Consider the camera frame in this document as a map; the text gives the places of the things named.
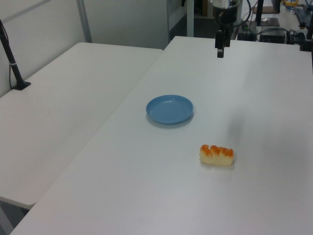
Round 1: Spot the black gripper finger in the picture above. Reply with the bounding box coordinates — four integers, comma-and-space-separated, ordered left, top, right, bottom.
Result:
224, 25, 232, 48
215, 30, 225, 59

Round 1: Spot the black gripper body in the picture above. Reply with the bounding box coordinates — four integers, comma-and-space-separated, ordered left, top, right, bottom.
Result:
212, 6, 238, 32

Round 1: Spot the orange-topped bread loaf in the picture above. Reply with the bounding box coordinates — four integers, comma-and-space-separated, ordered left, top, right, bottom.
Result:
198, 144, 234, 166

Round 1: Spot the blue plastic plate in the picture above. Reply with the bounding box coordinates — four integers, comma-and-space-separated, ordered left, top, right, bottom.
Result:
146, 94, 194, 125

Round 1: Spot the small black box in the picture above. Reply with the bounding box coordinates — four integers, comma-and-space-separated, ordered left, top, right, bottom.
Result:
236, 31, 256, 41

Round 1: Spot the thin black upright pole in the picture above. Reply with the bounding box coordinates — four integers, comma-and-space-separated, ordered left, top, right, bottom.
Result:
255, 0, 264, 26

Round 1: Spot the black electronics box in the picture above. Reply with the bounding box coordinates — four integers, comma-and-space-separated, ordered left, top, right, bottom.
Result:
258, 28, 287, 44

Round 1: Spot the black flat pad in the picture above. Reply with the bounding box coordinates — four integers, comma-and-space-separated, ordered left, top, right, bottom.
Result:
260, 17, 280, 26

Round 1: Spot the black clamp stand with pole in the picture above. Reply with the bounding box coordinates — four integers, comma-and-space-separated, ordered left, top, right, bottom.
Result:
299, 0, 313, 52

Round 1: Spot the black power strip with cables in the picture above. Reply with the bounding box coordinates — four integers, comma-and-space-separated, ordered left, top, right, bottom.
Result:
286, 29, 307, 45

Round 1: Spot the black aluminium rail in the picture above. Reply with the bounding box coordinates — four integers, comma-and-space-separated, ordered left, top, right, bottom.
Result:
294, 6, 310, 28

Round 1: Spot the grey partition frame post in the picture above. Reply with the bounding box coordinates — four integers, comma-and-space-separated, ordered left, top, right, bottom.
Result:
76, 0, 92, 44

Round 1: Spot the black slanted camera stand pole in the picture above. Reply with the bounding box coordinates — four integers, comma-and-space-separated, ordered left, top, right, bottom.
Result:
0, 19, 32, 92

